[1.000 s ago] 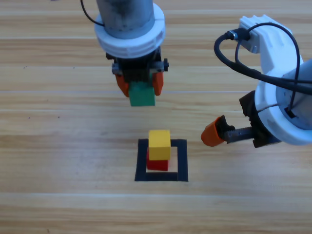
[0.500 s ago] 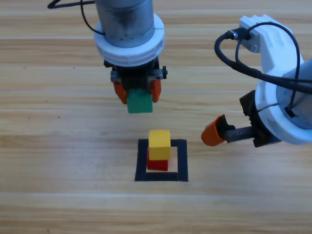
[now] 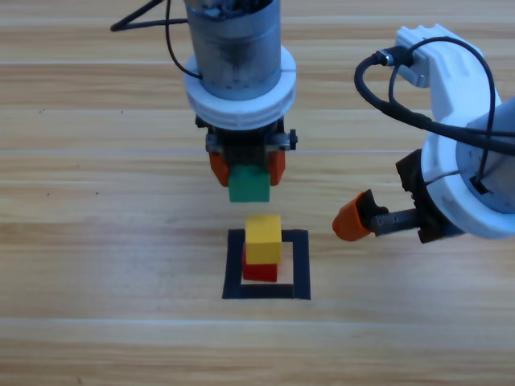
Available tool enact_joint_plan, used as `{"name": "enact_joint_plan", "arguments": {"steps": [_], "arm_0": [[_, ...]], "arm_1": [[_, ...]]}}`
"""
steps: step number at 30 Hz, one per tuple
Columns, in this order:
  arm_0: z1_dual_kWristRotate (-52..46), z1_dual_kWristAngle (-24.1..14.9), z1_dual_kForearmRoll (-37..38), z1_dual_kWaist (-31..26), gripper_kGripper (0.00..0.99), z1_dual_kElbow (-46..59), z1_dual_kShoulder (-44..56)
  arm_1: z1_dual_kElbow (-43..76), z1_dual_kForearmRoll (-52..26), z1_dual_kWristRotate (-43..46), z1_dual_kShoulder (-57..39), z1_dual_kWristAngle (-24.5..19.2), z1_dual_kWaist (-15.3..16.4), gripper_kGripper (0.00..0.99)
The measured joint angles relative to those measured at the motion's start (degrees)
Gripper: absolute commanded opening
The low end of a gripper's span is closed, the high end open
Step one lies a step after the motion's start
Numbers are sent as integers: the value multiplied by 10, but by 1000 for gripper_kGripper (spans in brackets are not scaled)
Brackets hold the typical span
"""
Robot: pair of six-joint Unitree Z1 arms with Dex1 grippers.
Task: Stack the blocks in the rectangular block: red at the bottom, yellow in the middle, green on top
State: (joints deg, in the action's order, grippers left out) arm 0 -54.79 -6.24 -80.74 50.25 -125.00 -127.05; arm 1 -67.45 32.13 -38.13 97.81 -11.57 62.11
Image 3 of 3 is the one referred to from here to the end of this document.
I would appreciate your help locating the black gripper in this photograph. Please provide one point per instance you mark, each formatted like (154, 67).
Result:
(426, 213)
(245, 149)

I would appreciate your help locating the yellow wooden cube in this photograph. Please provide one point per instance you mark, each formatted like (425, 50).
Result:
(263, 241)

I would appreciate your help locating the white camera mount collar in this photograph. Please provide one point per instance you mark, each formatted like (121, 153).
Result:
(454, 80)
(241, 114)

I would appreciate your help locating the black tape rectangle outline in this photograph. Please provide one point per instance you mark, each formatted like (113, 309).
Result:
(301, 265)

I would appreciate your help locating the red wooden cube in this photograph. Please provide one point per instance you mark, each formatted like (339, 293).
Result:
(261, 272)

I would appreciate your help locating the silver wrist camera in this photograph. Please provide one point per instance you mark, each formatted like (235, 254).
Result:
(414, 76)

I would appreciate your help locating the green wooden cube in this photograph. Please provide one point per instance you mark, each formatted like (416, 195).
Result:
(249, 187)

